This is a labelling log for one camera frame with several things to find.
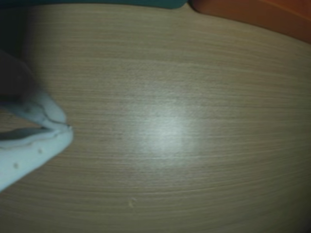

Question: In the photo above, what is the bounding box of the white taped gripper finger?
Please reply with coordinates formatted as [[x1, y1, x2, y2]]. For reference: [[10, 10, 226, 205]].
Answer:
[[0, 48, 68, 129]]

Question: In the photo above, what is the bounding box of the white dotted gripper finger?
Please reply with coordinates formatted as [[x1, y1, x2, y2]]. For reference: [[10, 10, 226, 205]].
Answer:
[[0, 125, 74, 193]]

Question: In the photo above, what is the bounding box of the teal plastic box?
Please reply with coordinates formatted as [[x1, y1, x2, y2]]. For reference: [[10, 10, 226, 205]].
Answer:
[[0, 0, 188, 10]]

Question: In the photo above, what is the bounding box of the orange plastic box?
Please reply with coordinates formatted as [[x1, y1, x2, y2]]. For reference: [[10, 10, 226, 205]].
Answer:
[[189, 0, 311, 45]]

